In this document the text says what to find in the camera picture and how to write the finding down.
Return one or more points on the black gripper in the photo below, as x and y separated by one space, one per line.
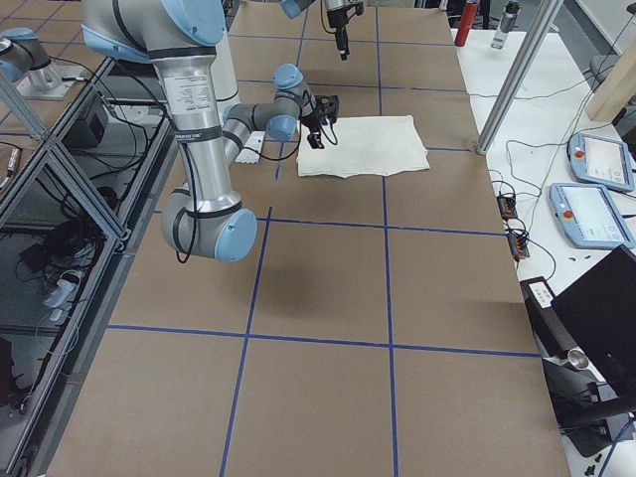
311 122
336 19

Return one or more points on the cream long-sleeve Twinkle shirt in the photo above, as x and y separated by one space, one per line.
369 145

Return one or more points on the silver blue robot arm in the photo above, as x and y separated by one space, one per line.
293 8
179 39

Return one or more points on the red bottle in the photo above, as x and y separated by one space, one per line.
469 12

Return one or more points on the clear water bottle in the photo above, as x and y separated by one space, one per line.
506 24

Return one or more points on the orange black USB hub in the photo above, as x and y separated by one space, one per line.
507 206

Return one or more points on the near blue teach pendant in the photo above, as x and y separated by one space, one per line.
588 216

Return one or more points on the blue teach pendant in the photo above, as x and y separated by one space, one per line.
603 161
588 216

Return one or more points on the far blue teach pendant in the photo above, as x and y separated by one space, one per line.
603 161

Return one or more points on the black monitor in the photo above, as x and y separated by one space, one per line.
598 312

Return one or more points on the steel cup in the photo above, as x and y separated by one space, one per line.
576 360

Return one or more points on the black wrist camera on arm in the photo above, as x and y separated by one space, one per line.
328 108

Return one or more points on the aluminium frame post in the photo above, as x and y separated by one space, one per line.
520 66

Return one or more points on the aluminium frame rack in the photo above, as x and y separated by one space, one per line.
71 220

